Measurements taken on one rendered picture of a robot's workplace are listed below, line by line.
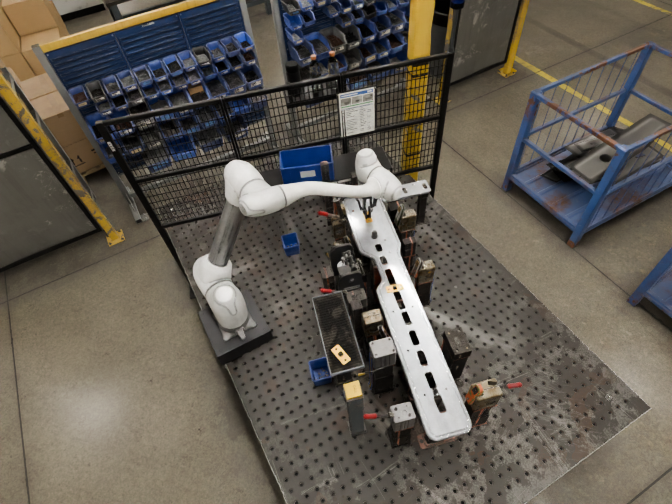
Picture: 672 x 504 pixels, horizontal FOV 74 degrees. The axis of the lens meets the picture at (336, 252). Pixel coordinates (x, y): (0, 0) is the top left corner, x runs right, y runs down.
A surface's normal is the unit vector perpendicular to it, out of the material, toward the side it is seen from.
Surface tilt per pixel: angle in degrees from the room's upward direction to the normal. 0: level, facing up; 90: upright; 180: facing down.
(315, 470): 0
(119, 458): 0
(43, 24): 90
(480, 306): 0
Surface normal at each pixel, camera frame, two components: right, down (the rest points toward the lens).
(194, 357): -0.07, -0.61
